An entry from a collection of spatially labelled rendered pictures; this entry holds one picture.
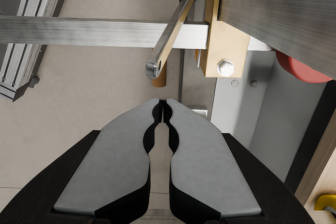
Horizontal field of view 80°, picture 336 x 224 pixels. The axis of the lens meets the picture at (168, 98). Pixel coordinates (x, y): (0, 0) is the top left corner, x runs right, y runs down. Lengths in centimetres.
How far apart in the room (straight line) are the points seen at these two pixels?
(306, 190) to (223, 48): 29
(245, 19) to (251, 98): 45
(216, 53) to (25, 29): 24
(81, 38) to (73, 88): 108
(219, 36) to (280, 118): 34
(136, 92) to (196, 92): 82
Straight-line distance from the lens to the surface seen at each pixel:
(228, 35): 26
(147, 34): 26
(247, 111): 63
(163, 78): 113
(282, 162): 56
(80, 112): 143
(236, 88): 58
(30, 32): 31
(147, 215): 34
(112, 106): 134
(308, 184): 43
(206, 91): 47
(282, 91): 55
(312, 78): 28
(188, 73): 45
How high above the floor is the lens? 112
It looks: 62 degrees down
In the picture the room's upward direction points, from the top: 180 degrees clockwise
